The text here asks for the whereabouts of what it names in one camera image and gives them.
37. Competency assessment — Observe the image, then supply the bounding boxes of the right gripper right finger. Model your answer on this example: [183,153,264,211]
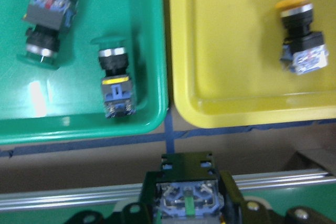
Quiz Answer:
[218,170,335,223]

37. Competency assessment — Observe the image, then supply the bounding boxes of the yellow push button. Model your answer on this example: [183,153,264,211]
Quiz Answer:
[154,152,225,221]
[275,0,329,75]

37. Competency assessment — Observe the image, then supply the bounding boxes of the yellow plastic tray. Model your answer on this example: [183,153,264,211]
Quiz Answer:
[170,0,335,128]

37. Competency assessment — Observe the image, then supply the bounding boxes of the green plastic tray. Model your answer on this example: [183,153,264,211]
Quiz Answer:
[1,0,167,145]

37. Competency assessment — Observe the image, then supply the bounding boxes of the green push button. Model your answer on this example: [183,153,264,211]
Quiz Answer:
[90,36,136,119]
[17,0,79,70]

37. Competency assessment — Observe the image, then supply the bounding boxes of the green conveyor belt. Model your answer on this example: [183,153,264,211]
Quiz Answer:
[0,148,336,224]

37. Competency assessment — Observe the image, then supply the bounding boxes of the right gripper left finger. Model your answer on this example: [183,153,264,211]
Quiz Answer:
[65,172,161,223]

